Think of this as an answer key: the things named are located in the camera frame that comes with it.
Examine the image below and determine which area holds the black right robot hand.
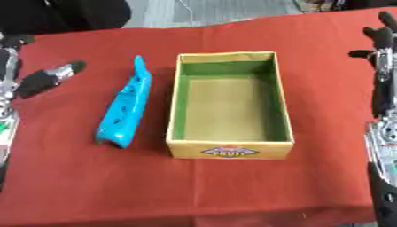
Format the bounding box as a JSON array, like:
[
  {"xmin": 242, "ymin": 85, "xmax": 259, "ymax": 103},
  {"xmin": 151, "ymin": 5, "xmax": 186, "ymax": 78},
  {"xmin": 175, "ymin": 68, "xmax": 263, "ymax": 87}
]
[{"xmin": 347, "ymin": 11, "xmax": 397, "ymax": 120}]

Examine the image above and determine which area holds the tan cardboard box green inside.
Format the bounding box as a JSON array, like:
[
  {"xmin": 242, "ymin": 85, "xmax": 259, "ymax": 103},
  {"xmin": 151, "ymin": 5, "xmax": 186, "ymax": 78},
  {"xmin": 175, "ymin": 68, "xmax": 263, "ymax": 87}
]
[{"xmin": 164, "ymin": 51, "xmax": 297, "ymax": 160}]

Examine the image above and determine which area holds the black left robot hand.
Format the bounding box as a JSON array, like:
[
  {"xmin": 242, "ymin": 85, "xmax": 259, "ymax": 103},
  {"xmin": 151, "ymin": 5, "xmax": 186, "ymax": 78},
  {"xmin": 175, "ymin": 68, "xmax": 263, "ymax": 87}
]
[{"xmin": 0, "ymin": 34, "xmax": 89, "ymax": 119}]

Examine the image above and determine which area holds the person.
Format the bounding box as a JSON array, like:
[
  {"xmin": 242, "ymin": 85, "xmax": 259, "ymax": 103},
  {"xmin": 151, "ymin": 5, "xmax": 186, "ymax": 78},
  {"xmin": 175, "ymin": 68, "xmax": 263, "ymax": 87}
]
[{"xmin": 0, "ymin": 0, "xmax": 134, "ymax": 35}]

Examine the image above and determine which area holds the blue plastic ocarina toy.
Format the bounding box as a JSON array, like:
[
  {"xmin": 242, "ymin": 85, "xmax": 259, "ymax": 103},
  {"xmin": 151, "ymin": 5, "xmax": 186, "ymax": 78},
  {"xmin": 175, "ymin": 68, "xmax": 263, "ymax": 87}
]
[{"xmin": 94, "ymin": 54, "xmax": 154, "ymax": 149}]

